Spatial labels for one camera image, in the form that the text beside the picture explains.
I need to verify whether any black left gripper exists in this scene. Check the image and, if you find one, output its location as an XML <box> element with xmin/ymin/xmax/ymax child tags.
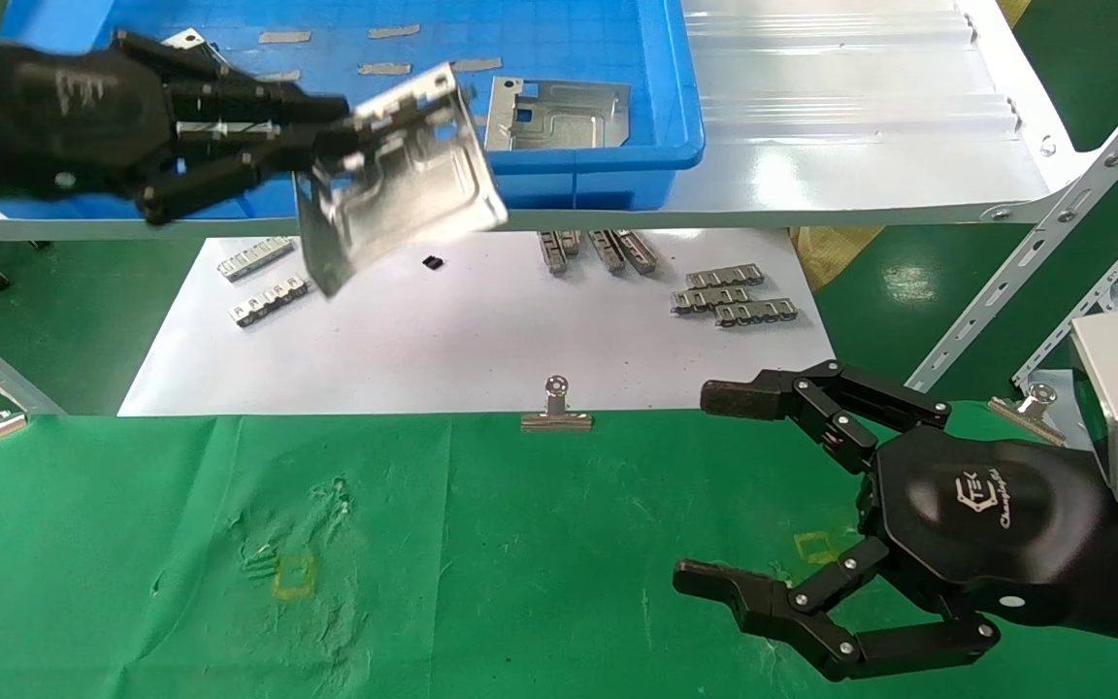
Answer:
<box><xmin>0</xmin><ymin>29</ymin><xmax>393</xmax><ymax>227</ymax></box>

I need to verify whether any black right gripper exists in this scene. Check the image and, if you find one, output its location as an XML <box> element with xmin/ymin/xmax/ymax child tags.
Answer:
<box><xmin>672</xmin><ymin>359</ymin><xmax>1118</xmax><ymax>682</ymax></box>

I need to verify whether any stamped metal bracket plate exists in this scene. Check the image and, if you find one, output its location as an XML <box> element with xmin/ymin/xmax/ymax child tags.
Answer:
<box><xmin>482</xmin><ymin>77</ymin><xmax>632</xmax><ymax>152</ymax></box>
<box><xmin>293</xmin><ymin>62</ymin><xmax>510</xmax><ymax>298</ymax></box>
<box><xmin>159</xmin><ymin>27</ymin><xmax>232</xmax><ymax>71</ymax></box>

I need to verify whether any yellow woven bag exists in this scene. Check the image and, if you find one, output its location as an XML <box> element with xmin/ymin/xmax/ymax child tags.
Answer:
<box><xmin>789</xmin><ymin>227</ymin><xmax>883</xmax><ymax>293</ymax></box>

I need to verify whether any white floor board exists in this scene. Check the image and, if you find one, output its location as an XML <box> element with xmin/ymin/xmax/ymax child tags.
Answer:
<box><xmin>117</xmin><ymin>228</ymin><xmax>838</xmax><ymax>418</ymax></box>

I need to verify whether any blue plastic tray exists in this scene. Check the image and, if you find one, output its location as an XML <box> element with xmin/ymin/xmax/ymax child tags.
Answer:
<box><xmin>0</xmin><ymin>0</ymin><xmax>705</xmax><ymax>220</ymax></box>

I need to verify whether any green table cloth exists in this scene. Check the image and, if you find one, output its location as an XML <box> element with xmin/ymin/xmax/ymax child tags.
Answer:
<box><xmin>0</xmin><ymin>406</ymin><xmax>1118</xmax><ymax>699</ymax></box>

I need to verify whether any white perforated angle rail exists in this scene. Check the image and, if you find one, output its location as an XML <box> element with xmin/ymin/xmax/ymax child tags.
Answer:
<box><xmin>1009</xmin><ymin>189</ymin><xmax>1118</xmax><ymax>389</ymax></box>
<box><xmin>904</xmin><ymin>53</ymin><xmax>1118</xmax><ymax>394</ymax></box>

